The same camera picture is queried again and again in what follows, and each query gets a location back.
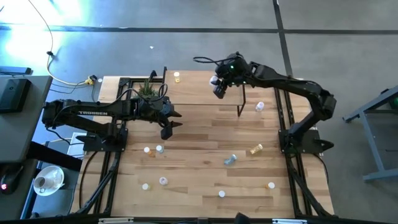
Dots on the clear bottle grey-blue pills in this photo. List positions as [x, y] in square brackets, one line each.
[213, 80]

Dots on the black computer mouse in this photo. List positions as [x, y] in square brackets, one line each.
[11, 180]

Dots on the blue bottle with red pills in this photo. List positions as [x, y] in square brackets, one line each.
[221, 193]

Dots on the yellow power plug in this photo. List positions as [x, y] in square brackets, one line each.
[90, 81]

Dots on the pale yellow medicine bottle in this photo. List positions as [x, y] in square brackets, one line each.
[145, 186]
[176, 74]
[256, 149]

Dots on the dark flat device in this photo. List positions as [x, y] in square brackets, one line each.
[15, 70]

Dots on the grey office desk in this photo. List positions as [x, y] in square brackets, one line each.
[18, 137]

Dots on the clear medicine bottle white cap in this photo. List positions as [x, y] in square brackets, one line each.
[259, 106]

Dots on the black aluminium table frame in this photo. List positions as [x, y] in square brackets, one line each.
[155, 221]

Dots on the white coffee cup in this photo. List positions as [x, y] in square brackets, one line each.
[39, 183]

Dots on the amber medicine bottle white cap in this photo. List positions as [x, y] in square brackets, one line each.
[271, 185]
[147, 150]

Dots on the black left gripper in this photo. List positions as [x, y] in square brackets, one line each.
[152, 109]

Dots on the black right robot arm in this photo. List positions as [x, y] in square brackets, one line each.
[280, 80]

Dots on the succulent plant in black pot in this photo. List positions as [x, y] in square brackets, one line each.
[147, 90]

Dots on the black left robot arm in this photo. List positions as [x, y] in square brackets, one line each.
[93, 112]

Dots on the clear bottle green label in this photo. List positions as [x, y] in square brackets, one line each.
[163, 180]

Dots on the grey metal table frame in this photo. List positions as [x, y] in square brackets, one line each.
[370, 137]

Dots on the black computer box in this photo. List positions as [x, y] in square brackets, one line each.
[12, 95]

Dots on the light blue medicine bottle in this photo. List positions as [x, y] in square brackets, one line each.
[159, 148]

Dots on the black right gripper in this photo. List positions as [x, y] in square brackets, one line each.
[234, 73]

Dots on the silver aluminium post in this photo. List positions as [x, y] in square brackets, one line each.
[116, 220]
[289, 221]

